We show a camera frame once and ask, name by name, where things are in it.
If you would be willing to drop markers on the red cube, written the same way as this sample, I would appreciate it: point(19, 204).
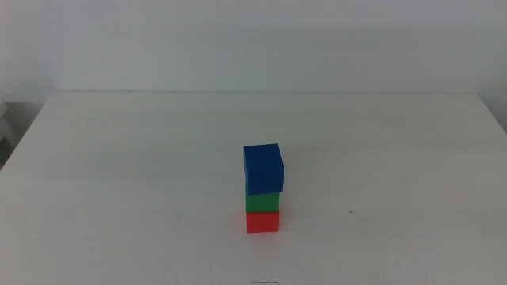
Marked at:
point(262, 221)

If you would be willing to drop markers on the green cube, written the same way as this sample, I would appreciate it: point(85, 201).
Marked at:
point(261, 202)

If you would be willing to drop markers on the blue cube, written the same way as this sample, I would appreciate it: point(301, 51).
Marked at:
point(263, 170)

